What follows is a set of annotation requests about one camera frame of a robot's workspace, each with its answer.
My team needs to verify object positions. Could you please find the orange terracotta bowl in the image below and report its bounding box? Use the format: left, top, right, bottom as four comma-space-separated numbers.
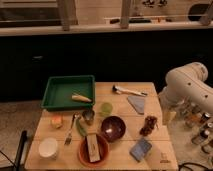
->
78, 133, 109, 168

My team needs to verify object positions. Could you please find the green pepper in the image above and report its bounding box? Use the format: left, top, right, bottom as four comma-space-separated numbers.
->
76, 118, 87, 137

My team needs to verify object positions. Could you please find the dark grape bunch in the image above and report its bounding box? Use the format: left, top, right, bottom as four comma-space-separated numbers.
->
140, 116, 158, 136

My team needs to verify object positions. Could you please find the orange yellow toy fruit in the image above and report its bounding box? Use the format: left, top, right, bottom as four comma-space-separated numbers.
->
51, 115, 63, 129

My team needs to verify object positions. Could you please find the wooden block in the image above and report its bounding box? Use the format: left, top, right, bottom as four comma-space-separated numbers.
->
86, 134, 100, 163

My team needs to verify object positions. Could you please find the yellow corn cob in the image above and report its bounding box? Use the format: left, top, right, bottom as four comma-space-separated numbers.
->
71, 95, 92, 103

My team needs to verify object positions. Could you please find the white cup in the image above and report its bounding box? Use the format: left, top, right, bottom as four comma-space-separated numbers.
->
38, 138, 58, 159

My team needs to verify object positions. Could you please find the small green cup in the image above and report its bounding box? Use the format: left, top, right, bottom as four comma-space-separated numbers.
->
100, 102, 113, 117

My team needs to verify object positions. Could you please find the purple bowl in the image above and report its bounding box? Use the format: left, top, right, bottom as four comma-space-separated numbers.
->
101, 116, 126, 143

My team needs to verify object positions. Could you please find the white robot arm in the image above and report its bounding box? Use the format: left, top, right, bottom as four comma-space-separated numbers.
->
158, 62, 213, 125

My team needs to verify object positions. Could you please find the blue sponge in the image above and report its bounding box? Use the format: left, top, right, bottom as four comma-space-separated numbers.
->
130, 138, 152, 162

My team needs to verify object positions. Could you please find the green plastic tray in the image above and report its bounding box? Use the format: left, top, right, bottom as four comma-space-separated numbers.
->
42, 75, 95, 111

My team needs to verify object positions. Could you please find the grey folded cloth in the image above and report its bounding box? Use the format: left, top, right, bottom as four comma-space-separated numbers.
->
127, 96, 145, 115

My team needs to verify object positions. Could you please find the silver fork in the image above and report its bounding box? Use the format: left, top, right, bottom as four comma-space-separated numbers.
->
64, 114, 80, 146

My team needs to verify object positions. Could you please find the small metal cup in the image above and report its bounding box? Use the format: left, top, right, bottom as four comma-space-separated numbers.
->
82, 110, 95, 125

